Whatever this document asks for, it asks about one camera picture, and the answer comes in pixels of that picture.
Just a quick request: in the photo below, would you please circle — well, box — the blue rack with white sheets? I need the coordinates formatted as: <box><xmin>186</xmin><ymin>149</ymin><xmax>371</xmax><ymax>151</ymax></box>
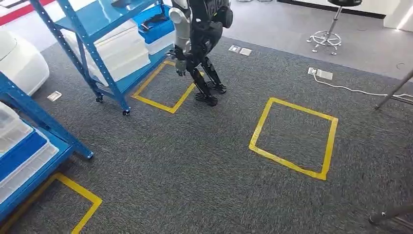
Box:
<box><xmin>29</xmin><ymin>0</ymin><xmax>176</xmax><ymax>116</ymax></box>

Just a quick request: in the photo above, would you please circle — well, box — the black stool with chrome base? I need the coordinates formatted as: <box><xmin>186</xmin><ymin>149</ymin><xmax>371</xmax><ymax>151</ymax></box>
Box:
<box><xmin>306</xmin><ymin>0</ymin><xmax>364</xmax><ymax>56</ymax></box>

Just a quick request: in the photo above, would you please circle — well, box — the black humanoid robot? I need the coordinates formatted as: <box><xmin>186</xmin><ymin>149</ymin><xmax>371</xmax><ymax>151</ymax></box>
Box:
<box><xmin>168</xmin><ymin>0</ymin><xmax>235</xmax><ymax>107</ymax></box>

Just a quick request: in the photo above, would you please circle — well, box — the white plastic sheet stack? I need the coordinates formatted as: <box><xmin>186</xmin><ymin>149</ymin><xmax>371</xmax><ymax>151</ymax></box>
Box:
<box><xmin>60</xmin><ymin>19</ymin><xmax>151</xmax><ymax>87</ymax></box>

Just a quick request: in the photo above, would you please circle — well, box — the white cabinet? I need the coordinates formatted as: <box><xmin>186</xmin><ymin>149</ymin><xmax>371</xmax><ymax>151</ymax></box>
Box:
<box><xmin>383</xmin><ymin>0</ymin><xmax>413</xmax><ymax>33</ymax></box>

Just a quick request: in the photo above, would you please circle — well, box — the blue rack with stacked bins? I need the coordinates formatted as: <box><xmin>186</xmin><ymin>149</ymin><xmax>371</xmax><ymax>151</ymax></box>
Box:
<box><xmin>0</xmin><ymin>71</ymin><xmax>95</xmax><ymax>223</ymax></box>

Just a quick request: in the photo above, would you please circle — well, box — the black plastic part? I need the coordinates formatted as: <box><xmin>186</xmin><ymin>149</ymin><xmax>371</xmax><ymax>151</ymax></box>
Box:
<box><xmin>140</xmin><ymin>14</ymin><xmax>169</xmax><ymax>31</ymax></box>

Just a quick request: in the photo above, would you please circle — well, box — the blue plastic bin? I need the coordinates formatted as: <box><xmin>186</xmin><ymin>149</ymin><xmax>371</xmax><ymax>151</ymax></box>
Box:
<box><xmin>132</xmin><ymin>3</ymin><xmax>175</xmax><ymax>45</ymax></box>

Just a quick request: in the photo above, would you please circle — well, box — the yellow floor tape square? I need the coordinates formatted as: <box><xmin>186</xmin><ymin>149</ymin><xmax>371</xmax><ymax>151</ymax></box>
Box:
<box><xmin>249</xmin><ymin>97</ymin><xmax>339</xmax><ymax>181</ymax></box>
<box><xmin>0</xmin><ymin>173</ymin><xmax>103</xmax><ymax>234</ymax></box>
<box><xmin>131</xmin><ymin>59</ymin><xmax>206</xmax><ymax>114</ymax></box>

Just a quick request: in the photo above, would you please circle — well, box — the steel table leg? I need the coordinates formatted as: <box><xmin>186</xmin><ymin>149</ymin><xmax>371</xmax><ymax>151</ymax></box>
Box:
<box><xmin>374</xmin><ymin>69</ymin><xmax>413</xmax><ymax>111</ymax></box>

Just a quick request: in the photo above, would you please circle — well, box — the white rounded housing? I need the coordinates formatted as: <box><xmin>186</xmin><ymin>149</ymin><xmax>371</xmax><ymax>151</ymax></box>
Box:
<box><xmin>0</xmin><ymin>29</ymin><xmax>50</xmax><ymax>97</ymax></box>

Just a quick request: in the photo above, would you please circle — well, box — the bystander robot grey hand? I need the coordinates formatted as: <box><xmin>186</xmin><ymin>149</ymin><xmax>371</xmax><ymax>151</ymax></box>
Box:
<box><xmin>175</xmin><ymin>59</ymin><xmax>188</xmax><ymax>78</ymax></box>

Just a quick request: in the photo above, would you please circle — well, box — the white floor cable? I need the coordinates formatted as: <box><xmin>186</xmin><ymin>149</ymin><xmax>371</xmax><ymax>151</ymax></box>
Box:
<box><xmin>311</xmin><ymin>73</ymin><xmax>413</xmax><ymax>99</ymax></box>

